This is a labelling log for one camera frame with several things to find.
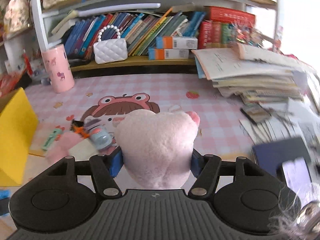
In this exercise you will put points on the blue toy car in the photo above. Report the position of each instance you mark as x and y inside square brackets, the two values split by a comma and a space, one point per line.
[99, 136]

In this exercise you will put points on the pink cylinder container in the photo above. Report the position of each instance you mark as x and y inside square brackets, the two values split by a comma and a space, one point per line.
[58, 68]

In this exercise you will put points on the upper orange blue box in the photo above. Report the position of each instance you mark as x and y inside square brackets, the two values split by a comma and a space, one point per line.
[176, 42]

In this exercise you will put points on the red figurine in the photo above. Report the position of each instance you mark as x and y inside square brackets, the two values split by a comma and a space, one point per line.
[28, 67]

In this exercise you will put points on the stack of papers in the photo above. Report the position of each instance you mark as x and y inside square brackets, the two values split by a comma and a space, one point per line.
[254, 74]

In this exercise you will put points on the orange blue box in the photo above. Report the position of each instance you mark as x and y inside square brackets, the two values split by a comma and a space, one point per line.
[167, 54]
[176, 42]

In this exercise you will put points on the pink rabbit doll figure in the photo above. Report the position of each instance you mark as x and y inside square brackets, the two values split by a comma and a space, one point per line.
[16, 16]

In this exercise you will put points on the red dictionary book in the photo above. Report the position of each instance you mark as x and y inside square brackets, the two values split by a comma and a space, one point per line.
[228, 15]

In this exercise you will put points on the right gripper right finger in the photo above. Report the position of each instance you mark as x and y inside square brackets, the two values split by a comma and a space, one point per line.
[205, 168]

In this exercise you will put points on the yellow cardboard box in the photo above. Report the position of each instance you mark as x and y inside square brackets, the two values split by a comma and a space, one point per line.
[18, 125]

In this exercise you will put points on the small black card device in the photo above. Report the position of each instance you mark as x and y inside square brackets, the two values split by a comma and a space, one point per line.
[255, 113]

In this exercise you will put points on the large pink plush toy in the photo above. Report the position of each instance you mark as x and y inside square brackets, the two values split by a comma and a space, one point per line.
[157, 147]

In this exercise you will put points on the dark smartphone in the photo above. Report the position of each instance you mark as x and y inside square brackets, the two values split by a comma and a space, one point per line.
[269, 156]

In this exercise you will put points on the white quilted pearl handbag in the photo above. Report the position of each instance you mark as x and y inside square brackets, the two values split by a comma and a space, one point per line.
[111, 50]

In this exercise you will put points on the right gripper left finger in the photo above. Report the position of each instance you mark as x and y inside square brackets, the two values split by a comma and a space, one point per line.
[104, 170]

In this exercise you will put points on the smartphone with lit screen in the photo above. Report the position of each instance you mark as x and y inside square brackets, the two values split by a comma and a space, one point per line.
[297, 177]

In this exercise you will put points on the lower orange blue box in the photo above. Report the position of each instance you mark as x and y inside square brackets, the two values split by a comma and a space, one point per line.
[167, 54]

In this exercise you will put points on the white rectangular eraser block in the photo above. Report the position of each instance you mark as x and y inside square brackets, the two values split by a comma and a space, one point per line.
[83, 150]

